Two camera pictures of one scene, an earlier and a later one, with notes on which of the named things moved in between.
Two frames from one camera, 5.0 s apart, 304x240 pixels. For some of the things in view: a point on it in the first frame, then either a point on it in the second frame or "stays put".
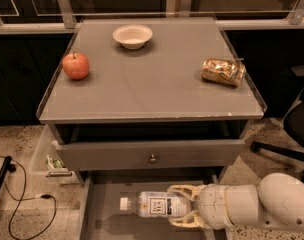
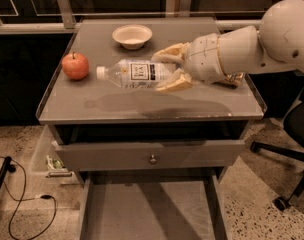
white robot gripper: [211, 204] → [202, 58]
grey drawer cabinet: [141, 104] stays put
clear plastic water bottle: [158, 204] → [137, 73]
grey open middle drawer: [104, 219] stays put
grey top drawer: [149, 155] stays put
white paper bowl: [133, 36] stays put
